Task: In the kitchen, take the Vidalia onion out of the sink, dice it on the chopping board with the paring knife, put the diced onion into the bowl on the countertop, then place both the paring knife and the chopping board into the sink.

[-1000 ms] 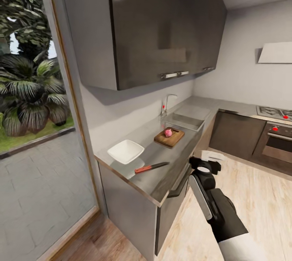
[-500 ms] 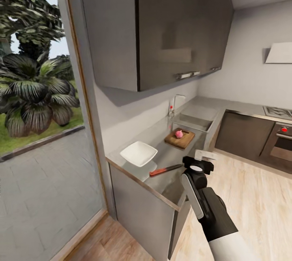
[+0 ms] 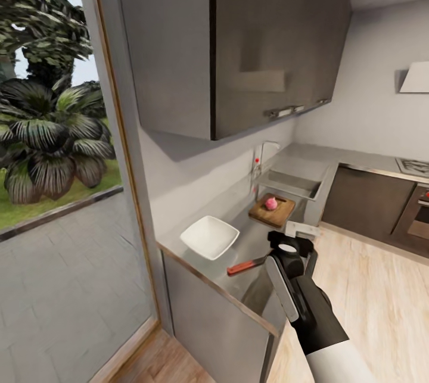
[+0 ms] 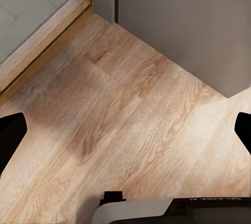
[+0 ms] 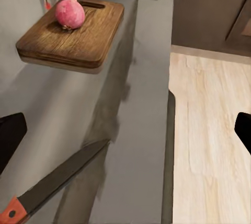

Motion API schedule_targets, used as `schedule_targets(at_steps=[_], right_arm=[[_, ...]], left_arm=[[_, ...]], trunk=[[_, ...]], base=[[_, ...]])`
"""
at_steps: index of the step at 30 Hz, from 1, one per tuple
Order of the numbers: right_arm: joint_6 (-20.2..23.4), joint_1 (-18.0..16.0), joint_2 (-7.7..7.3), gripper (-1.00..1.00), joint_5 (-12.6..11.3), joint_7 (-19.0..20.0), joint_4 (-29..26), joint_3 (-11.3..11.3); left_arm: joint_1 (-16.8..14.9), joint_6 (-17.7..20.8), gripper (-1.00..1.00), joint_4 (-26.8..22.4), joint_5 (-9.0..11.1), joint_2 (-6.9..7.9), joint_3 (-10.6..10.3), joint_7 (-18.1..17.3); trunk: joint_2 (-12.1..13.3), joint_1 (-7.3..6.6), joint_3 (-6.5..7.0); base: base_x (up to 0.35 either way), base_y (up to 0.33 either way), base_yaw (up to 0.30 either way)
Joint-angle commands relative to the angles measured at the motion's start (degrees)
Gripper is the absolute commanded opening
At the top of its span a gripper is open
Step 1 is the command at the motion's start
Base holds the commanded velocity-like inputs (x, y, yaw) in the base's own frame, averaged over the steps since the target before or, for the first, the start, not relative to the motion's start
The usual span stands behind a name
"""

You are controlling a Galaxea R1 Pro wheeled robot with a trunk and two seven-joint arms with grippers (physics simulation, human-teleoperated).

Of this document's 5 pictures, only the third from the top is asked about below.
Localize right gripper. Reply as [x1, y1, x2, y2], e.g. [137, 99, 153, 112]
[268, 231, 314, 258]

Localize vidalia onion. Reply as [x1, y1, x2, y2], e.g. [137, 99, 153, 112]
[265, 197, 276, 210]

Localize bowl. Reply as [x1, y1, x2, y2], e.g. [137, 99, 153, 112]
[180, 216, 239, 261]

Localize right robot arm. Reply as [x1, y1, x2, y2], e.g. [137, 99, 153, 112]
[265, 221, 378, 383]

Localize cutting board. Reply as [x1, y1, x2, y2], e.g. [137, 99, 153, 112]
[249, 192, 296, 228]

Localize parer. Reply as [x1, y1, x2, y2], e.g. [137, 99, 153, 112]
[228, 257, 266, 275]

